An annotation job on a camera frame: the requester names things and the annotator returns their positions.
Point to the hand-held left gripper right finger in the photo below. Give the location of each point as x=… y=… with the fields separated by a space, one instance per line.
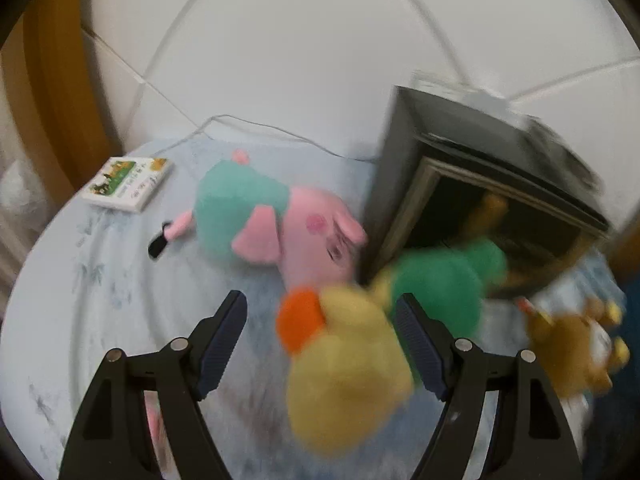
x=419 y=355

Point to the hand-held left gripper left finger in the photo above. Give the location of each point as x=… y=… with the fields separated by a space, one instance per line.
x=220 y=355

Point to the yellow duck plush green outfit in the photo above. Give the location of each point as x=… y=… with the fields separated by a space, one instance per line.
x=345 y=375

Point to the pink pig plush teal dress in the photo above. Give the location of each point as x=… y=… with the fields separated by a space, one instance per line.
x=235 y=200

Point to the marble desktop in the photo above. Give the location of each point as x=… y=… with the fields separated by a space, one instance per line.
x=100 y=285

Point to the brown bear plush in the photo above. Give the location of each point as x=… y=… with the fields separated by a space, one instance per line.
x=575 y=345

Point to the small white picture book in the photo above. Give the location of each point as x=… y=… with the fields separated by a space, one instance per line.
x=125 y=185

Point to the black gift bag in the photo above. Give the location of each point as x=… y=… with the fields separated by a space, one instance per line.
x=400 y=160

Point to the white plastic bag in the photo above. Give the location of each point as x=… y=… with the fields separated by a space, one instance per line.
x=20 y=187

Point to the wooden door frame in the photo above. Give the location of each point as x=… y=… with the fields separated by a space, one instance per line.
x=50 y=85

